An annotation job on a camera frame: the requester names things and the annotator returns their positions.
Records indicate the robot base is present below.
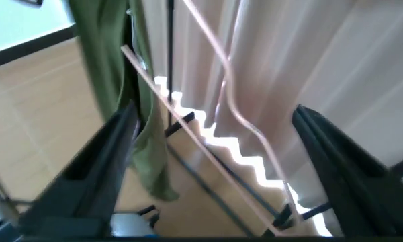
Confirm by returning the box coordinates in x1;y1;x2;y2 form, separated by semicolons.
0;194;161;237

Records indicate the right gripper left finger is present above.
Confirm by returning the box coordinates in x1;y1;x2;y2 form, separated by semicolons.
18;102;140;236

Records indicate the black clothes rack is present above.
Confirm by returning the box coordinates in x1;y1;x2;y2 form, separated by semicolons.
164;0;403;238

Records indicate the pink clothes hanger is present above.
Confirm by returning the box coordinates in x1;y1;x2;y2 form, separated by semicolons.
120;0;302;237

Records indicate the green printed shirt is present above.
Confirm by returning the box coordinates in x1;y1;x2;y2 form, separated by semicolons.
68;0;181;202

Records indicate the beige curtain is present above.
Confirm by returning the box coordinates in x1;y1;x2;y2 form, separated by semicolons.
142;0;403;209

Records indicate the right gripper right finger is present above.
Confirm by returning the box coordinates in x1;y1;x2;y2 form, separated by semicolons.
291;104;403;236

